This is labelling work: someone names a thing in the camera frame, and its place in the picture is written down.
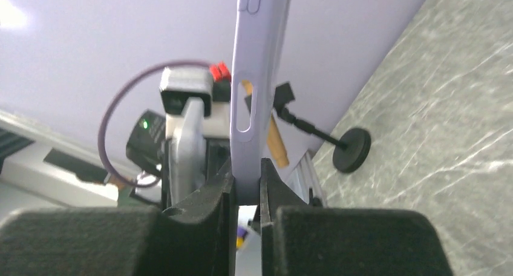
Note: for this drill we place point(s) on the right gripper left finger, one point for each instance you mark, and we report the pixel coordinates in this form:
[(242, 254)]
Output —
[(193, 237)]

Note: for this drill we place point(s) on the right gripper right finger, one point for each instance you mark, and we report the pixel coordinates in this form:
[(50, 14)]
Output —
[(300, 239)]

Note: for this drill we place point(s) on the aluminium frame rail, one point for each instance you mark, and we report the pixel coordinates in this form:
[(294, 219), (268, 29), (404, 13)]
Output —
[(304, 182)]

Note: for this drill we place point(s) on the wooden handle tool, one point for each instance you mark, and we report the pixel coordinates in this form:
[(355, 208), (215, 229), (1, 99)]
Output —
[(274, 140)]

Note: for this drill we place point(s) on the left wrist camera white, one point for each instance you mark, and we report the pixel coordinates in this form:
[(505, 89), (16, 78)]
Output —
[(195, 95)]

